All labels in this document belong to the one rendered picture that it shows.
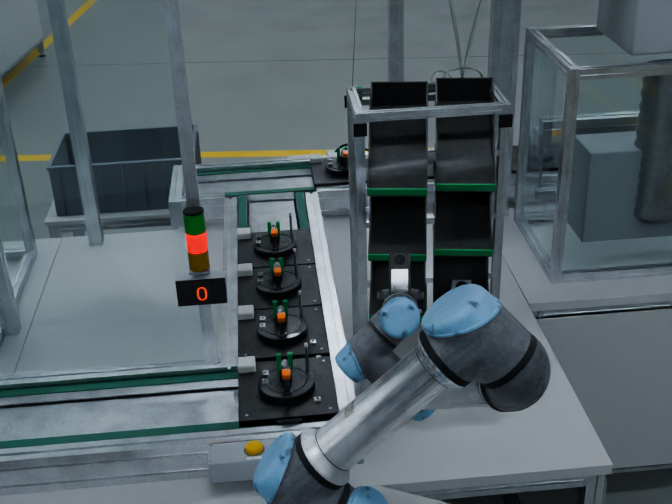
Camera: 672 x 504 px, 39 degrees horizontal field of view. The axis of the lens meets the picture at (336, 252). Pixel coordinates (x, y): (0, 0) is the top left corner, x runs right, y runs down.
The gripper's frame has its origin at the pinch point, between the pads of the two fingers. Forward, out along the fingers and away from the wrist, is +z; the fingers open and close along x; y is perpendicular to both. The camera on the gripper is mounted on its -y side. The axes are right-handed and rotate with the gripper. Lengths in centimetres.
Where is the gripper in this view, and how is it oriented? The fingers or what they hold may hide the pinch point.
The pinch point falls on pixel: (400, 290)
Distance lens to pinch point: 215.5
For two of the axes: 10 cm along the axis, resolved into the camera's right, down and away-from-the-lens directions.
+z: 0.7, -0.6, 10.0
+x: 10.0, -0.1, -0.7
